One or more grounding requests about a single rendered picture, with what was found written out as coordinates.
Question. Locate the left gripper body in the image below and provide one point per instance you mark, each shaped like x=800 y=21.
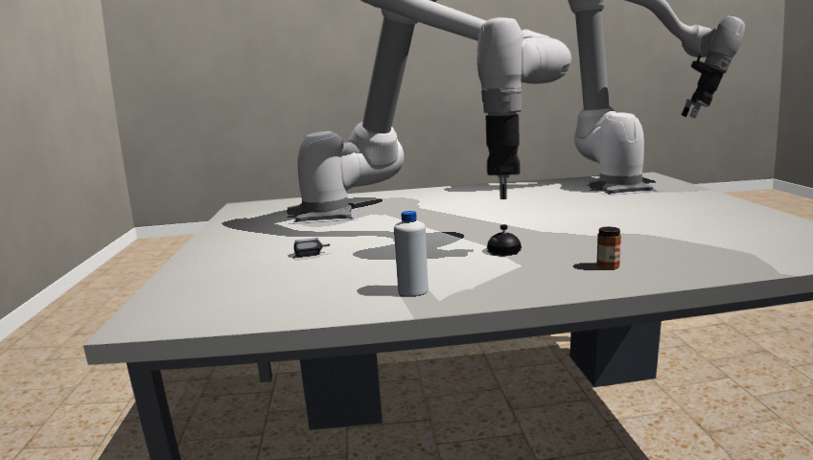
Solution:
x=711 y=70

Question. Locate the grey bottle with blue cap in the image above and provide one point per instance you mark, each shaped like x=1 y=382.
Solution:
x=411 y=255

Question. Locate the spice jar with black lid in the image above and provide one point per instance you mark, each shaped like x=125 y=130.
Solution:
x=608 y=248

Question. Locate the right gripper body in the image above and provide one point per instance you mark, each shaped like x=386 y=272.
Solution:
x=502 y=129

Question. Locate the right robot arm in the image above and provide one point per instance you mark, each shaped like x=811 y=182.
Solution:
x=506 y=57

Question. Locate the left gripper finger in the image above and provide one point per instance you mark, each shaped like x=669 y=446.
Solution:
x=696 y=108
x=687 y=107

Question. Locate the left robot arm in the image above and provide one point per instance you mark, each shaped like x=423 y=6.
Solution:
x=618 y=143

